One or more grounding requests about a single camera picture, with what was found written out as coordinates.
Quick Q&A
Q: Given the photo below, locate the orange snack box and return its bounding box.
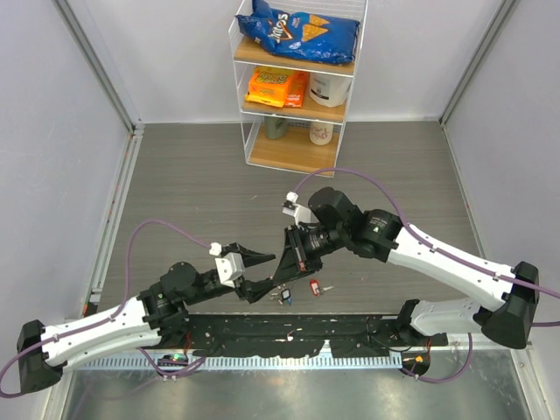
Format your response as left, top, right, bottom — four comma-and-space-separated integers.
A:
244, 66, 309, 109

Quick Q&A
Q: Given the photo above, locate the silver key on red tag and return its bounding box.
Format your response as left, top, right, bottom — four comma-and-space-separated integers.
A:
318, 286, 333, 296

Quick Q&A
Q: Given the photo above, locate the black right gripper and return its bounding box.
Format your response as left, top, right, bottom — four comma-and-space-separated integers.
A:
274, 223, 348, 285

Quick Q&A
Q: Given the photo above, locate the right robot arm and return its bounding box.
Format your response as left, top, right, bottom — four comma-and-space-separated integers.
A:
272, 187, 539, 349

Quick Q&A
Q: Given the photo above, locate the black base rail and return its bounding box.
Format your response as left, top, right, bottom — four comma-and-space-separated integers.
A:
181, 314, 448, 359

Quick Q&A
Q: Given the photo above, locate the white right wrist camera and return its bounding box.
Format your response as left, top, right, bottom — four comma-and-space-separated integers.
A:
282, 192, 312, 225

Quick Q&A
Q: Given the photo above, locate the white paper cup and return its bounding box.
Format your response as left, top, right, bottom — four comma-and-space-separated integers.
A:
309, 122, 334, 146

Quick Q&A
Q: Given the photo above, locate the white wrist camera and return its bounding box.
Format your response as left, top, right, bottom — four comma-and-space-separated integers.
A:
209, 242, 245, 289
282, 192, 312, 225

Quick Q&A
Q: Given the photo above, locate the blue Doritos chip bag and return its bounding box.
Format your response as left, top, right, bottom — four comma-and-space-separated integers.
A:
236, 1, 360, 65

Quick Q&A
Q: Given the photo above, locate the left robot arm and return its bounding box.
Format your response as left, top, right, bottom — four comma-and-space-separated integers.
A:
17, 242, 275, 395

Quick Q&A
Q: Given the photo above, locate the white pouch bag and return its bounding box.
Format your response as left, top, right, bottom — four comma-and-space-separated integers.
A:
309, 73, 352, 108

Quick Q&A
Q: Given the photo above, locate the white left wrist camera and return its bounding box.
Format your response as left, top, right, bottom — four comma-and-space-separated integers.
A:
209, 242, 245, 289

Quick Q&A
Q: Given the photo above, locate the large metal keyring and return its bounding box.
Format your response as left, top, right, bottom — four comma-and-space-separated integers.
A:
270, 285, 293, 306

